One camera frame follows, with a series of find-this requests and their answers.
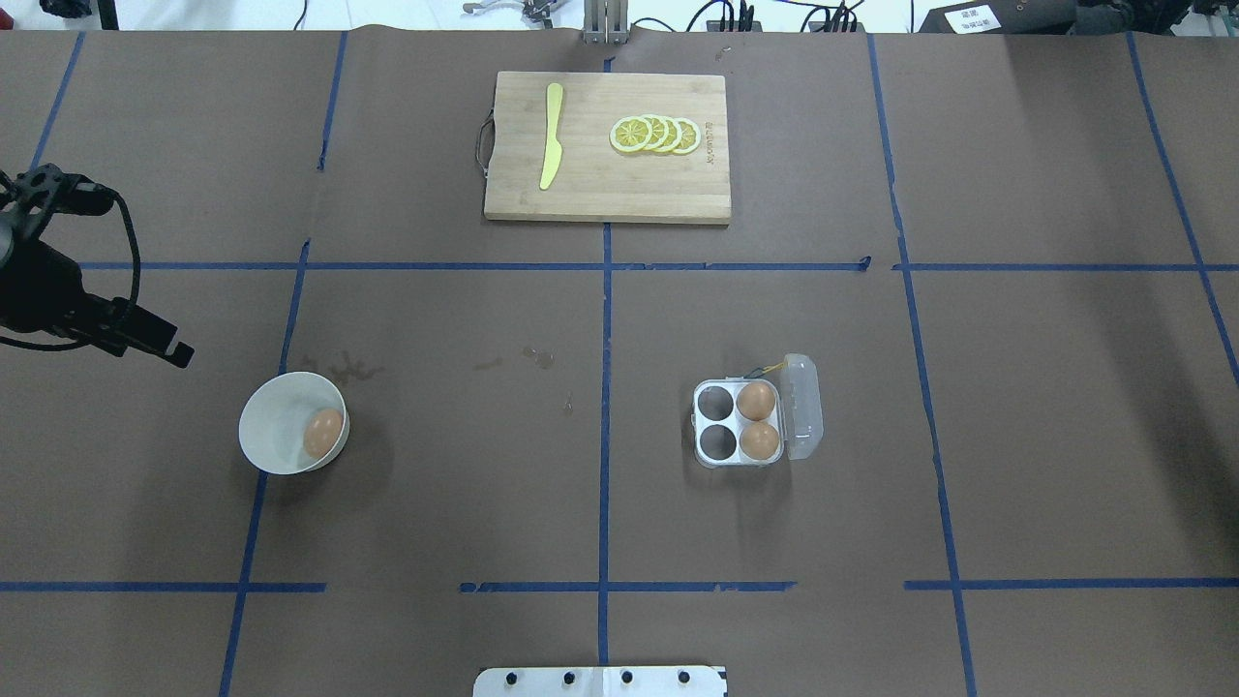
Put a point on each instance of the aluminium frame post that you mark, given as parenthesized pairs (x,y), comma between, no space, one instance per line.
(606,22)

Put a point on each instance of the wooden cutting board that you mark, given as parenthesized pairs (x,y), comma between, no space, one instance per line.
(596,184)

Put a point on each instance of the brown egg from bowl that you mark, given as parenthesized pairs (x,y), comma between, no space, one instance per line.
(322,431)

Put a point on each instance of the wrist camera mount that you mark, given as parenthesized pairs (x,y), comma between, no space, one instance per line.
(31,199)

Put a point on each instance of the white bowl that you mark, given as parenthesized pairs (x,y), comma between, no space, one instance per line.
(272,423)

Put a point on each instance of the white camera pillar with base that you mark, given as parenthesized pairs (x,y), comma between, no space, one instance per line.
(653,680)

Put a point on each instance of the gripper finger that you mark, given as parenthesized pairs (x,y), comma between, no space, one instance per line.
(151,334)

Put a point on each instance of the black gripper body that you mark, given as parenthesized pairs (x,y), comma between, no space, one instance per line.
(41,287)

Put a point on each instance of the brown egg in box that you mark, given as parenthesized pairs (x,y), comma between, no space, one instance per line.
(760,442)
(756,400)

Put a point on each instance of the clear plastic egg box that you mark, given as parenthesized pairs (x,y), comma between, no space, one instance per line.
(799,415)

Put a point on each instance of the yellow plastic knife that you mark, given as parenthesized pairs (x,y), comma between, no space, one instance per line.
(552,154)

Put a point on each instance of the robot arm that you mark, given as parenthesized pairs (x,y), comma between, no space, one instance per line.
(133,294)

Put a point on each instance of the lemon slice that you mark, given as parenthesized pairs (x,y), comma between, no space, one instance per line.
(689,137)
(659,130)
(671,136)
(631,135)

